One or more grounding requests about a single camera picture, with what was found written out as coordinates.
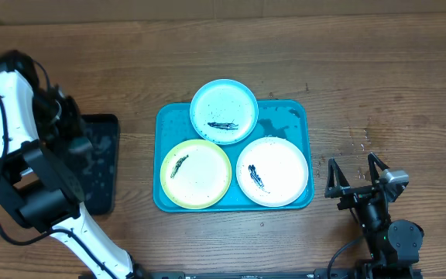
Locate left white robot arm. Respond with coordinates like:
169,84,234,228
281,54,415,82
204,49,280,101
0,50,149,278

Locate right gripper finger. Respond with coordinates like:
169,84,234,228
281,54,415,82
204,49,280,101
324,158,350,198
368,152,389,182

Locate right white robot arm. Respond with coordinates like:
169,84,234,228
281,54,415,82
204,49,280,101
323,153,424,278

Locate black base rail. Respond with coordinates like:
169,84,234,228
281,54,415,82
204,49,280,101
145,269,424,279

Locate black rectangular water tray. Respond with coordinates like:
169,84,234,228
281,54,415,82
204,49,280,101
64,114,120,215

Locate light blue plate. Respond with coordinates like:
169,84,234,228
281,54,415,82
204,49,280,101
189,79,259,145

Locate white plate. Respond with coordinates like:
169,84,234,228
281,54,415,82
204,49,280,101
235,136,309,208

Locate yellow-green plate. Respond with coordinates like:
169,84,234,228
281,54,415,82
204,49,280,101
160,139,232,210

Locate teal plastic serving tray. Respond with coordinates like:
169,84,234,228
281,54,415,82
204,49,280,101
153,99,314,213

